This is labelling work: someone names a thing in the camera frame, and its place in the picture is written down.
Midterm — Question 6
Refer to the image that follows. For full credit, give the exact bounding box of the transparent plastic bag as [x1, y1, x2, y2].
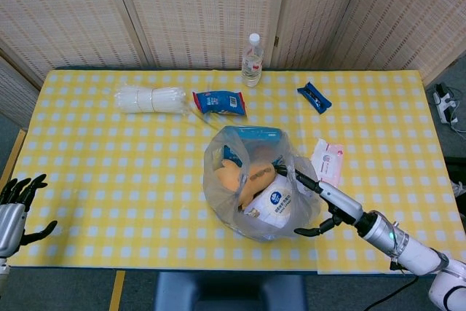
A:
[202, 125, 323, 243]

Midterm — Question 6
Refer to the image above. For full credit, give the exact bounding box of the black cable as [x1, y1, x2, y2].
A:
[363, 274, 420, 311]

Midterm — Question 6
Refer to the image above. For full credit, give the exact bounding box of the clear plastic water bottle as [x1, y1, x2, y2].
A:
[241, 33, 264, 88]

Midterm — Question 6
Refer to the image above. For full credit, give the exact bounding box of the bundle of white straws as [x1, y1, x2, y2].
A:
[114, 84, 191, 115]

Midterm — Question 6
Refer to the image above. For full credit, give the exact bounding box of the white cable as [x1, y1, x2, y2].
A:
[446, 87, 466, 134]

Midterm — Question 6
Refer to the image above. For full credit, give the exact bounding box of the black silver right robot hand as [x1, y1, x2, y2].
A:
[273, 164, 366, 237]

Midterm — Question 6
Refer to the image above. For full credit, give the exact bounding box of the white grey shoe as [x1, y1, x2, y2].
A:
[451, 179, 466, 199]

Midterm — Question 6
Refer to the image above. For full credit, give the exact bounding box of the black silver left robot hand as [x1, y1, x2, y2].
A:
[0, 174, 58, 258]

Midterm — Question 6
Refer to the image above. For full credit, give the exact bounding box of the white power strip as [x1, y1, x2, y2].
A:
[432, 84, 457, 125]

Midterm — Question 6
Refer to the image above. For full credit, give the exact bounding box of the pink wet wipes pack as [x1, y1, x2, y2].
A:
[309, 138, 344, 186]

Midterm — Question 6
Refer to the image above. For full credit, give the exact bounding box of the yellow white checked tablecloth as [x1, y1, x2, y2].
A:
[0, 69, 466, 275]

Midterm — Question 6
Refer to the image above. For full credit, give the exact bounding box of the dark blue snack bar wrapper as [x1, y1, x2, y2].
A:
[296, 82, 333, 115]

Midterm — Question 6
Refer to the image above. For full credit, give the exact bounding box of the orange plush toy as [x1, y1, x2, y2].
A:
[213, 157, 278, 209]

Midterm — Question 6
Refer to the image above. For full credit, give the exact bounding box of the white tissue pack blue logo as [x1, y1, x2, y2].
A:
[242, 174, 298, 229]

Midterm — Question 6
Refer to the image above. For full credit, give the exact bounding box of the beige woven folding screen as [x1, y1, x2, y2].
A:
[0, 0, 466, 90]

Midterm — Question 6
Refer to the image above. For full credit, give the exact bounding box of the blue snack packet with barcode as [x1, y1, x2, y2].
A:
[191, 90, 248, 118]

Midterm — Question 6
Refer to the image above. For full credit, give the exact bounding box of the blue box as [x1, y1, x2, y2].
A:
[221, 127, 285, 170]

